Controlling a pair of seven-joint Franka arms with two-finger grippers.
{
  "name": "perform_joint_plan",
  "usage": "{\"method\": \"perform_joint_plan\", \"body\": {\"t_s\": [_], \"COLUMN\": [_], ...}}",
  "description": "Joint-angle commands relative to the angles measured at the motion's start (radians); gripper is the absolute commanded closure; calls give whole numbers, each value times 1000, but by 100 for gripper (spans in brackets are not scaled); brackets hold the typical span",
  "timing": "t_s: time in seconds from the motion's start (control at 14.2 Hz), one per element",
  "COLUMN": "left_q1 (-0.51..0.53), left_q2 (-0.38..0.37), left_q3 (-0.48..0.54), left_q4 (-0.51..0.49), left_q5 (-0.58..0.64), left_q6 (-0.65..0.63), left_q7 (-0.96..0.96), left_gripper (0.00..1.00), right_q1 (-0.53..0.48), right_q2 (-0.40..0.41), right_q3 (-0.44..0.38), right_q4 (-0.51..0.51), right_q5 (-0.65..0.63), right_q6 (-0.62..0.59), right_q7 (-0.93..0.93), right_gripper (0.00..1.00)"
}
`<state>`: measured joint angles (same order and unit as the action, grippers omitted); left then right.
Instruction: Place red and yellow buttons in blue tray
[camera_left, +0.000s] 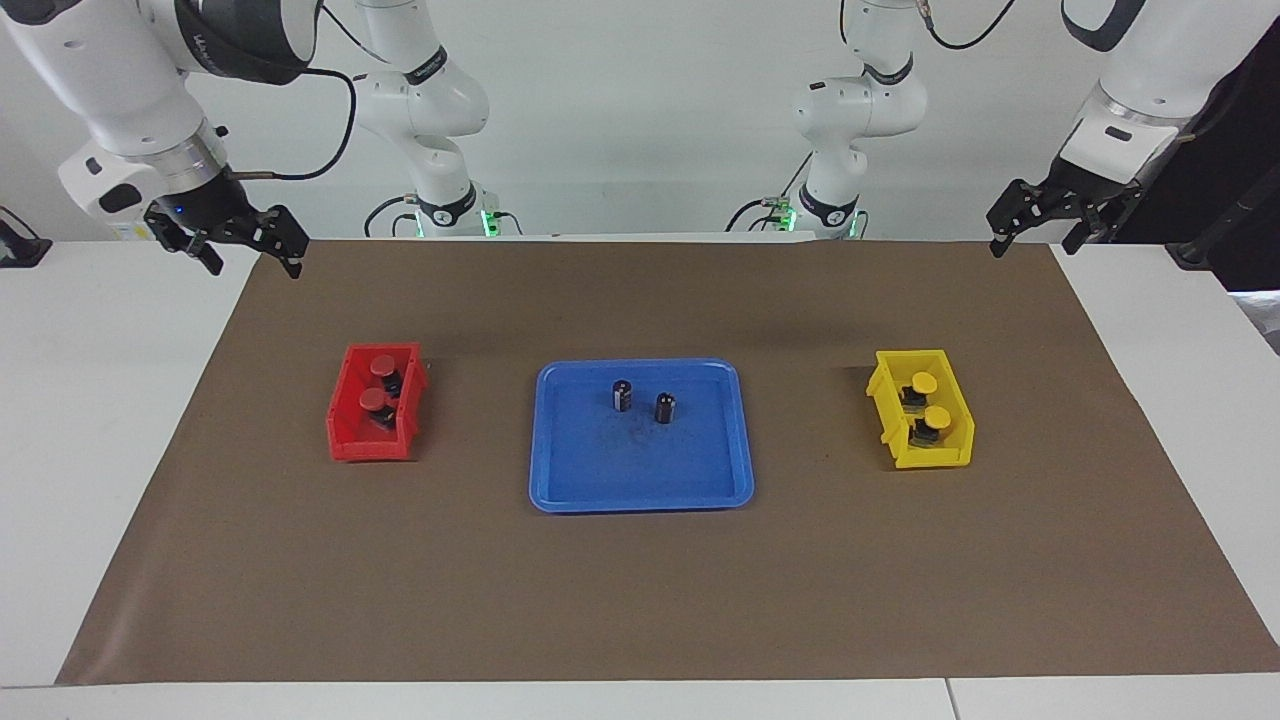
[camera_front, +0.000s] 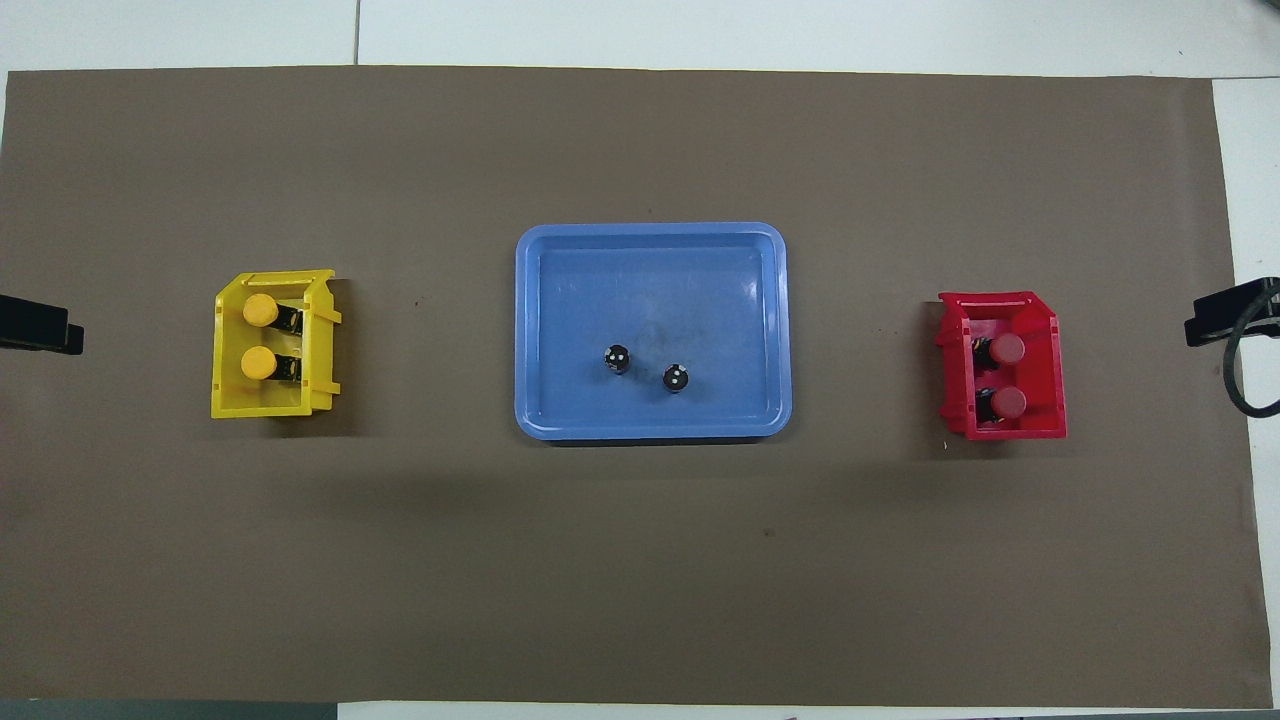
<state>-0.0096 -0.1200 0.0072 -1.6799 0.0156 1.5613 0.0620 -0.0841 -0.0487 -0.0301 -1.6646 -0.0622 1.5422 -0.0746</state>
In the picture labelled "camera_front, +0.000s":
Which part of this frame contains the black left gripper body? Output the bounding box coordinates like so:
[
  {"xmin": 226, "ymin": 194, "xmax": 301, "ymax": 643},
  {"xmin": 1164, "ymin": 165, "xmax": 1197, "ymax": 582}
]
[{"xmin": 0, "ymin": 294, "xmax": 85, "ymax": 354}]

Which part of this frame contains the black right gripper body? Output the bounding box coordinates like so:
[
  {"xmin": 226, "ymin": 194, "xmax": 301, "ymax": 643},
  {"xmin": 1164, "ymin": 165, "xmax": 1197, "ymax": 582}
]
[{"xmin": 1184, "ymin": 277, "xmax": 1280, "ymax": 348}]

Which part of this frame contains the red push button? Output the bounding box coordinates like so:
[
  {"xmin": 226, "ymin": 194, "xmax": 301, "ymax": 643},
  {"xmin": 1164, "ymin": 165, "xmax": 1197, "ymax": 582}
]
[
  {"xmin": 972, "ymin": 333, "xmax": 1028, "ymax": 368},
  {"xmin": 975, "ymin": 386, "xmax": 1029, "ymax": 422}
]

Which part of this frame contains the yellow push button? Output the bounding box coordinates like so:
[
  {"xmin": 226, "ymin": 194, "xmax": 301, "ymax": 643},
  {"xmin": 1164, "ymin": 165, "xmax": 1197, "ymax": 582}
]
[
  {"xmin": 241, "ymin": 346, "xmax": 302, "ymax": 383},
  {"xmin": 242, "ymin": 293, "xmax": 304, "ymax": 336}
]

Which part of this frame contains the blue plastic tray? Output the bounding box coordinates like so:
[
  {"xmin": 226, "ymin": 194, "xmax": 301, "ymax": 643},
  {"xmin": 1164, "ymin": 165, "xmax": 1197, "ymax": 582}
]
[{"xmin": 514, "ymin": 222, "xmax": 793, "ymax": 442}]

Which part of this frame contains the red plastic bin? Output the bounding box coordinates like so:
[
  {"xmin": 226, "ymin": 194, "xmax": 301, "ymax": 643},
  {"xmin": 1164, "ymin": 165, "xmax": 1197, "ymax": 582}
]
[{"xmin": 936, "ymin": 291, "xmax": 1068, "ymax": 442}]

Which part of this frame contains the yellow plastic bin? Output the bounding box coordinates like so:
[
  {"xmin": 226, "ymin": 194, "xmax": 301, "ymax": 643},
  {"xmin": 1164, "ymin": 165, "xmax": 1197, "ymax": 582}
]
[{"xmin": 210, "ymin": 269, "xmax": 343, "ymax": 420}]

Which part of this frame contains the brown paper table mat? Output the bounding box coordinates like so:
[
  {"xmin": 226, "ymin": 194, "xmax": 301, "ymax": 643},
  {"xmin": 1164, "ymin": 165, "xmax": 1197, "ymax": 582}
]
[{"xmin": 0, "ymin": 66, "xmax": 1273, "ymax": 704}]

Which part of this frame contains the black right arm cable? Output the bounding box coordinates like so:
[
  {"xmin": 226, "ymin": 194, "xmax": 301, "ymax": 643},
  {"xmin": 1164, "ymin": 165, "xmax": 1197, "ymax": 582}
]
[{"xmin": 1222, "ymin": 298, "xmax": 1280, "ymax": 419}]

